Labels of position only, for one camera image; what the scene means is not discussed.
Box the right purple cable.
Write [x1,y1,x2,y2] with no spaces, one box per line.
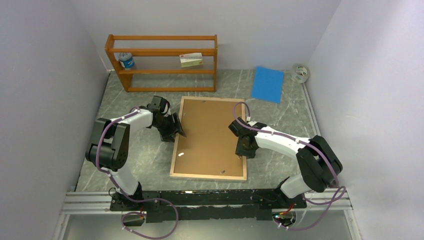
[232,101,347,232]

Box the small white green box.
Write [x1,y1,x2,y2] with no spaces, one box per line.
[179,52,203,68]

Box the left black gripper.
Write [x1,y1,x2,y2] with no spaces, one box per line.
[154,112,186,143]

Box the wooden picture frame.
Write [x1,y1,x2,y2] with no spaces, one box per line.
[169,96,249,182]

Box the orange wooden shelf rack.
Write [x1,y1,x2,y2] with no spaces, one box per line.
[104,34,218,92]

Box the purple cable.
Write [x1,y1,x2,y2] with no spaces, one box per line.
[232,101,347,232]
[94,106,180,240]

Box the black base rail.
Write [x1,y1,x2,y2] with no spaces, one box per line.
[110,188,307,223]

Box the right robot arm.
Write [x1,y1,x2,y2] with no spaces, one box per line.
[228,118,343,208]

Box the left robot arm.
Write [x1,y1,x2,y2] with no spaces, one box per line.
[85,95,185,210]

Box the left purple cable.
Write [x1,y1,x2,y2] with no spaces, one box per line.
[94,106,180,240]

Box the blue white small jar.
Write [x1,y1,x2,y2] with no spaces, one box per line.
[117,52,135,69]

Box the blue foam mat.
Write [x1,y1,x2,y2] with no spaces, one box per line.
[251,66,285,104]

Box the brown cardboard backing board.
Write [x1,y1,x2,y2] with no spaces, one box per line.
[173,98,245,178]

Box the clear tape roll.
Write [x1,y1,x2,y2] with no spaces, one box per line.
[290,64,311,84]

